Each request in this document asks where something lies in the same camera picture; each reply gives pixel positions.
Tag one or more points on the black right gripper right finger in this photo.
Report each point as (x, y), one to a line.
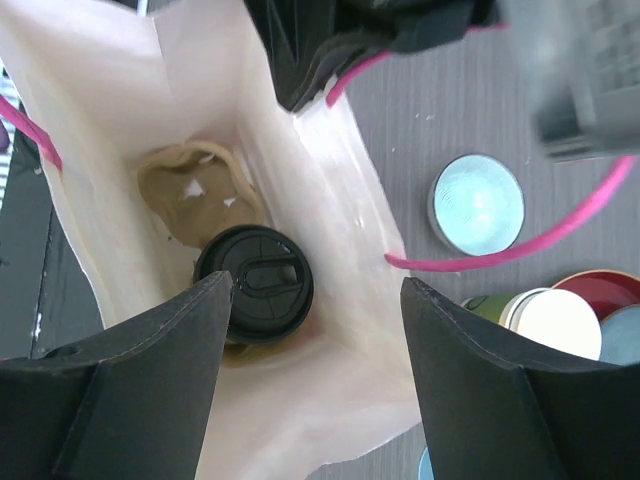
(495, 405)

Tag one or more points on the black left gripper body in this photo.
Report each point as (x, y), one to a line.
(308, 43)

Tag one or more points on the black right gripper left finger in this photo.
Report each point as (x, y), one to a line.
(131, 402)

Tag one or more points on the stack of green paper cups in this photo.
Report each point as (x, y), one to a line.
(556, 318)

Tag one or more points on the pink paper gift bag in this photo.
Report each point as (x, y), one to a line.
(109, 87)

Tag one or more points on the black plastic coffee lid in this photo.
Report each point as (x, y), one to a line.
(273, 285)

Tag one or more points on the brown cardboard cup carrier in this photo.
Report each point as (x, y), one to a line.
(198, 190)

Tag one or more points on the light blue cup holder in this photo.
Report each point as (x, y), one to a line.
(425, 470)

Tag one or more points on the blue grey plate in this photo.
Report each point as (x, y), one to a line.
(621, 337)

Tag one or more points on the red round plate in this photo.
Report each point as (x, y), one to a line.
(606, 291)

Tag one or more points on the light teal patterned bowl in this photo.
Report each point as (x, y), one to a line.
(476, 205)

